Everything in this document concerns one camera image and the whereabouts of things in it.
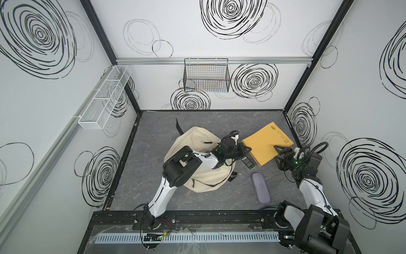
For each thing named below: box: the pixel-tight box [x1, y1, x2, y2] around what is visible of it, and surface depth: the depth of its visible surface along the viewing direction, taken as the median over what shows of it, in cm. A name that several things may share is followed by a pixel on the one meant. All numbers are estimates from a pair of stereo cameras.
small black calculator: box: [241, 155, 256, 170], surface depth 93 cm
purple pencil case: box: [251, 172, 271, 205], surface depth 82 cm
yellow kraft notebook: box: [241, 121, 294, 168], surface depth 92 cm
